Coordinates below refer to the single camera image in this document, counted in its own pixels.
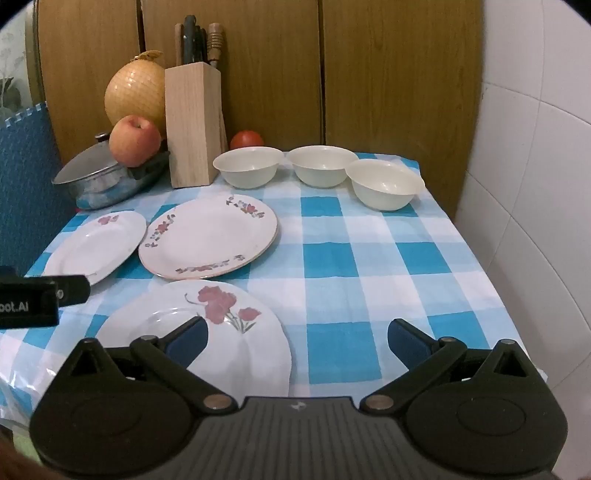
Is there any small pink flower plate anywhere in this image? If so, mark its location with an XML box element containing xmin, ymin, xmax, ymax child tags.
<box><xmin>42</xmin><ymin>210</ymin><xmax>147</xmax><ymax>287</ymax></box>

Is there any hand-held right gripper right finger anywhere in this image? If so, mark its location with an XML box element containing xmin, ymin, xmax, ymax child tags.
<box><xmin>362</xmin><ymin>318</ymin><xmax>537</xmax><ymax>415</ymax></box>

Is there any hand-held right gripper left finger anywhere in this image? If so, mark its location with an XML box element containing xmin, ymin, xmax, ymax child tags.
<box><xmin>65</xmin><ymin>316</ymin><xmax>234</xmax><ymax>415</ymax></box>

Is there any red poppy white plate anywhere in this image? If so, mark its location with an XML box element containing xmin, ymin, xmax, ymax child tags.
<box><xmin>95</xmin><ymin>279</ymin><xmax>293</xmax><ymax>398</ymax></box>

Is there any steel pot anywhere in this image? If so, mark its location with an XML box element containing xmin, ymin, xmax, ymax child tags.
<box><xmin>74</xmin><ymin>151</ymin><xmax>171</xmax><ymax>210</ymax></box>

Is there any cream bowl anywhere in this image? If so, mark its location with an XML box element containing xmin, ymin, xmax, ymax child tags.
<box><xmin>212</xmin><ymin>147</ymin><xmax>284</xmax><ymax>189</ymax></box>
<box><xmin>287</xmin><ymin>145</ymin><xmax>358</xmax><ymax>188</ymax></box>
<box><xmin>345</xmin><ymin>159</ymin><xmax>426</xmax><ymax>212</ymax></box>

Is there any wooden cabinet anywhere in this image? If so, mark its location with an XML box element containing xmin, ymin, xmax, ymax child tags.
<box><xmin>28</xmin><ymin>0</ymin><xmax>485</xmax><ymax>222</ymax></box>

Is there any wooden knife block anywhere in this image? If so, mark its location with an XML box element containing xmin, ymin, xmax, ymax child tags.
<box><xmin>165</xmin><ymin>62</ymin><xmax>228</xmax><ymax>189</ymax></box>

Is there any blue white checkered tablecloth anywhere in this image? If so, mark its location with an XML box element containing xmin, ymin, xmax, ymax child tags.
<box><xmin>0</xmin><ymin>150</ymin><xmax>548</xmax><ymax>444</ymax></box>

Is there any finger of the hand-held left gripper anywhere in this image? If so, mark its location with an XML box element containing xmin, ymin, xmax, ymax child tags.
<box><xmin>55</xmin><ymin>275</ymin><xmax>91</xmax><ymax>306</ymax></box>

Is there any steel pot lid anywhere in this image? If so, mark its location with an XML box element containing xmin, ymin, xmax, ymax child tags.
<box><xmin>52</xmin><ymin>133</ymin><xmax>127</xmax><ymax>186</ymax></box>

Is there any yellow pomelo in net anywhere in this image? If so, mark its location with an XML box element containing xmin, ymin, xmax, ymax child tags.
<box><xmin>104</xmin><ymin>51</ymin><xmax>167</xmax><ymax>139</ymax></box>

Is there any gold rimmed floral plate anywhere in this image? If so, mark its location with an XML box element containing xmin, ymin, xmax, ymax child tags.
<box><xmin>139</xmin><ymin>194</ymin><xmax>281</xmax><ymax>281</ymax></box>

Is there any ribbed wooden handle tool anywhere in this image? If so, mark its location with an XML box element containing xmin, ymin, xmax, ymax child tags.
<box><xmin>206</xmin><ymin>23</ymin><xmax>225</xmax><ymax>70</ymax></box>

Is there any red tomato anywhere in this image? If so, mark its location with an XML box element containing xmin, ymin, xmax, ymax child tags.
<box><xmin>230</xmin><ymin>130</ymin><xmax>265</xmax><ymax>151</ymax></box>

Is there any red apple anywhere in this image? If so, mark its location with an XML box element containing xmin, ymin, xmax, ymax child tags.
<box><xmin>109</xmin><ymin>115</ymin><xmax>162</xmax><ymax>168</ymax></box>

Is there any blue foam mat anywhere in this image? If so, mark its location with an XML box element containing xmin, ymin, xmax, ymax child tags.
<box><xmin>0</xmin><ymin>102</ymin><xmax>77</xmax><ymax>278</ymax></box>

